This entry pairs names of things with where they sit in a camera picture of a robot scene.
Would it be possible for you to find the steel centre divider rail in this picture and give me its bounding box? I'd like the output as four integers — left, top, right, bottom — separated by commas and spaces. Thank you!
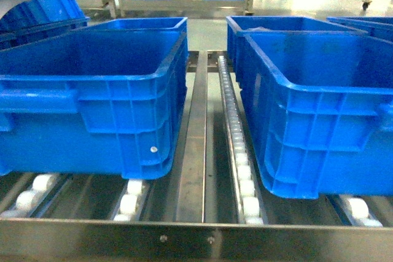
175, 51, 208, 223

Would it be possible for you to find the blue bin front left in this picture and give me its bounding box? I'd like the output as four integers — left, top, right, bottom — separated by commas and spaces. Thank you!
1, 30, 188, 180

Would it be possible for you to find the white roller track centre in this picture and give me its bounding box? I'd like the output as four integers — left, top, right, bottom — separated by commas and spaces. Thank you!
217, 55, 266, 226

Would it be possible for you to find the blue bin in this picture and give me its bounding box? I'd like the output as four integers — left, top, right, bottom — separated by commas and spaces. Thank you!
226, 16, 368, 70
1, 30, 188, 180
241, 32, 392, 199
75, 17, 189, 60

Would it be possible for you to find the blue bin rear right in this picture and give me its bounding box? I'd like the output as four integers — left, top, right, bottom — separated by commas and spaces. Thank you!
226, 16, 368, 70

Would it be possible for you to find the blue bin front right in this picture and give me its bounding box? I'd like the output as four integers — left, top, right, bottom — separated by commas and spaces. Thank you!
241, 32, 392, 199

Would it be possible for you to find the blue bin rear left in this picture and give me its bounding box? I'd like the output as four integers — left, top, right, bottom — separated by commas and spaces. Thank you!
75, 17, 189, 60

